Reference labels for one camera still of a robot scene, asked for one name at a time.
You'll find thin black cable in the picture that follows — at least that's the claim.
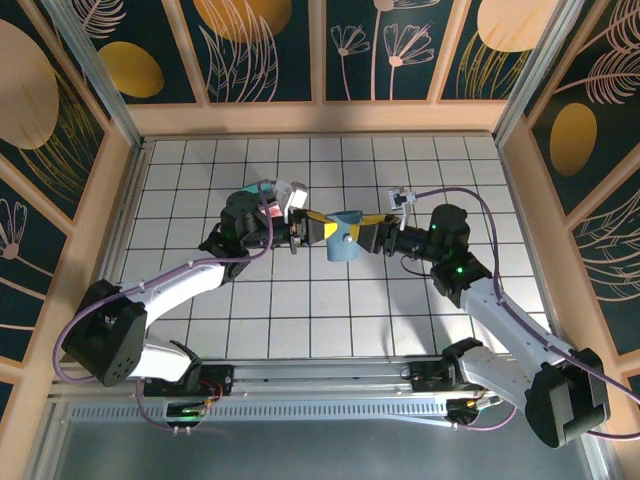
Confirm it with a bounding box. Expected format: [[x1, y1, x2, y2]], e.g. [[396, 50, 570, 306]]
[[398, 253, 434, 277]]

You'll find aluminium frame post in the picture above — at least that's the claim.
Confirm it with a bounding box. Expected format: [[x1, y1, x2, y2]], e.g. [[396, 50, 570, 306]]
[[42, 0, 147, 151], [492, 0, 587, 146]]

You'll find arm base electronics board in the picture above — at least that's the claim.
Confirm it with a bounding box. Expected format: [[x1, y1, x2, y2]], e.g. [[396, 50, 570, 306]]
[[446, 394, 501, 427], [164, 397, 214, 426]]

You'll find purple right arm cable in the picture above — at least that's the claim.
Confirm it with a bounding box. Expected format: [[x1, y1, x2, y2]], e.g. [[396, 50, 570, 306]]
[[412, 187, 640, 444]]

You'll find aluminium table side rail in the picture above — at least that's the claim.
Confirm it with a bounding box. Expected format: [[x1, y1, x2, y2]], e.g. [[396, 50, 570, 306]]
[[498, 141, 569, 354], [97, 139, 151, 361]]

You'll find teal plastic card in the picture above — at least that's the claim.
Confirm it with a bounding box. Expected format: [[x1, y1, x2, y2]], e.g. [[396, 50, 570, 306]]
[[238, 182, 276, 199]]

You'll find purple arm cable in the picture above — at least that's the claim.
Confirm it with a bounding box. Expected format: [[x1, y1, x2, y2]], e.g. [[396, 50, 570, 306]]
[[54, 177, 281, 434], [412, 187, 640, 444]]

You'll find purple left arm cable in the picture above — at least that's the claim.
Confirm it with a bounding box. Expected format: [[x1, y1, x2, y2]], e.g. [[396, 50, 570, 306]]
[[54, 177, 281, 434]]

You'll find perforated metal cable duct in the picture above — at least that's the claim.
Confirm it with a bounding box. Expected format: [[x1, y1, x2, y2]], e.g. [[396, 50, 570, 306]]
[[69, 401, 451, 424]]

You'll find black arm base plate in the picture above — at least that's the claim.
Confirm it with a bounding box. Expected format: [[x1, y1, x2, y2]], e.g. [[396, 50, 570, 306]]
[[142, 363, 236, 401], [408, 359, 454, 397]]

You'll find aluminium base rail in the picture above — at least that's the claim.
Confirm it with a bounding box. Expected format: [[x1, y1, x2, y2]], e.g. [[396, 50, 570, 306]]
[[49, 355, 591, 402]]

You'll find grey metal sheet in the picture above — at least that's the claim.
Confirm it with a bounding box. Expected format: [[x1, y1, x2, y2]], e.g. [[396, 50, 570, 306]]
[[49, 418, 601, 480]]

